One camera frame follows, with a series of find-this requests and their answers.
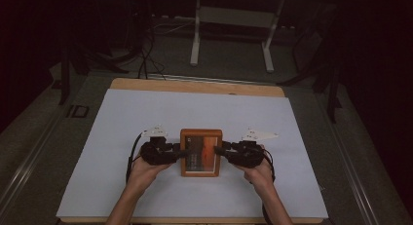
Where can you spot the wooden table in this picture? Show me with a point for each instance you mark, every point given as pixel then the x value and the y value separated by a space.
pixel 195 87

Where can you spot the person's right hand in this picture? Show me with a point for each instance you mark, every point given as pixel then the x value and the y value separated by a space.
pixel 258 174

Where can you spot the person's left hand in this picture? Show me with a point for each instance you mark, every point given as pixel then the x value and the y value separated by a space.
pixel 144 171

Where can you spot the wooden picture frame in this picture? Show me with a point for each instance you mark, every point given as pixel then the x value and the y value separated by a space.
pixel 201 153

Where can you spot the white metal desk frame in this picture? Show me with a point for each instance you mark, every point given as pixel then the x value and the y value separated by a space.
pixel 238 17

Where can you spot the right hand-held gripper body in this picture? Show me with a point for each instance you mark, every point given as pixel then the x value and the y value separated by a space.
pixel 246 153

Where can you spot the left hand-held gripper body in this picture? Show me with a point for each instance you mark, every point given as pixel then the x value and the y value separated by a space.
pixel 157 152

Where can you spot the white table mat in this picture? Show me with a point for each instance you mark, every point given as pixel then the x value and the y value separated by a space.
pixel 130 114

